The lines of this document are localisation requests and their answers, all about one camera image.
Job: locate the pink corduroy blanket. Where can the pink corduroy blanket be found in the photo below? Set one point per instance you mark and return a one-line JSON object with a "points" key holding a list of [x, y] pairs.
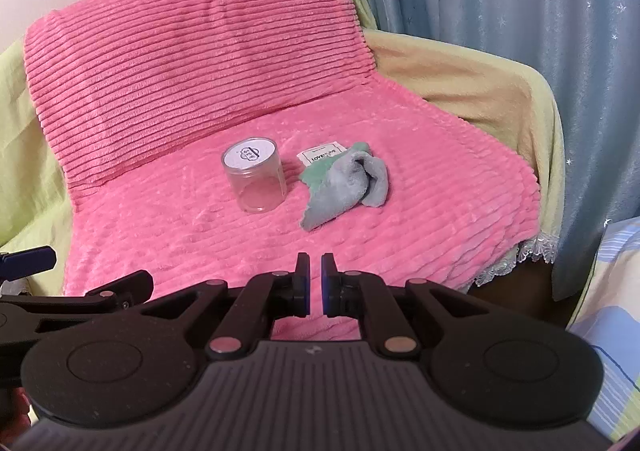
{"points": [[138, 100]]}

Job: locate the blue star curtain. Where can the blue star curtain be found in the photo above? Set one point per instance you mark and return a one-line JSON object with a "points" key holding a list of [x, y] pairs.
{"points": [[588, 50]]}

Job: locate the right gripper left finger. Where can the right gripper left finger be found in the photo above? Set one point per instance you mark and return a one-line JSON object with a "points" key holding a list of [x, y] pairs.
{"points": [[265, 299]]}

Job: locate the green grey cleaning cloth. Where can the green grey cleaning cloth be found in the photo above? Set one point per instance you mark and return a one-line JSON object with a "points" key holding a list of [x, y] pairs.
{"points": [[338, 183]]}

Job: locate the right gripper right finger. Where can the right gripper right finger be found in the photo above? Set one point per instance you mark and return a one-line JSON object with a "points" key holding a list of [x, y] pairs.
{"points": [[365, 297]]}

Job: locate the clear plastic jar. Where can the clear plastic jar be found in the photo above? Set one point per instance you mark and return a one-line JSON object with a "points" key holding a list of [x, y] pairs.
{"points": [[255, 173]]}

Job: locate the white blanket label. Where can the white blanket label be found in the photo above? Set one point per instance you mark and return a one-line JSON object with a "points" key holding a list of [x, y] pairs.
{"points": [[321, 151]]}

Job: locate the blue striped pillow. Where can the blue striped pillow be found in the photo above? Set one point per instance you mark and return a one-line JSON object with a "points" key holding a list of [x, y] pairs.
{"points": [[607, 316]]}

